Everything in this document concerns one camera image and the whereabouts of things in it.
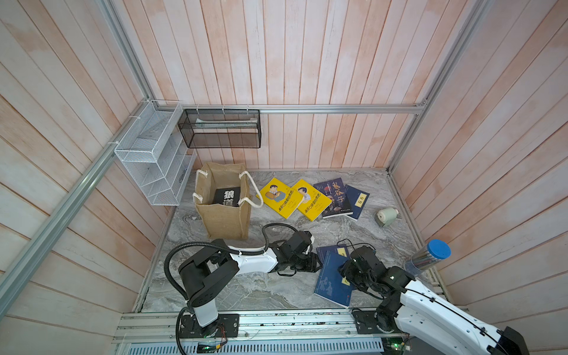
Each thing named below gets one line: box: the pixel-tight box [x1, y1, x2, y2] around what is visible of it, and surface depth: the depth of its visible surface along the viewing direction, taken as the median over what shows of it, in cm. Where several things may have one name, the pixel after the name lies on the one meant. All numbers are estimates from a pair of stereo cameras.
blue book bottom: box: [313, 250, 355, 308], surface depth 82 cm
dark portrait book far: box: [313, 177, 354, 219], surface depth 106 cm
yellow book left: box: [260, 177, 305, 219], surface depth 108 cm
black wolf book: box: [213, 186, 241, 208], surface depth 103 cm
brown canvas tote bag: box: [194, 161, 253, 240], surface depth 91 cm
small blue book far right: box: [344, 184, 371, 222], surface depth 109 cm
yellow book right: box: [291, 178, 333, 222], surface depth 106 cm
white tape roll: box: [376, 207, 399, 227], surface depth 96 cm
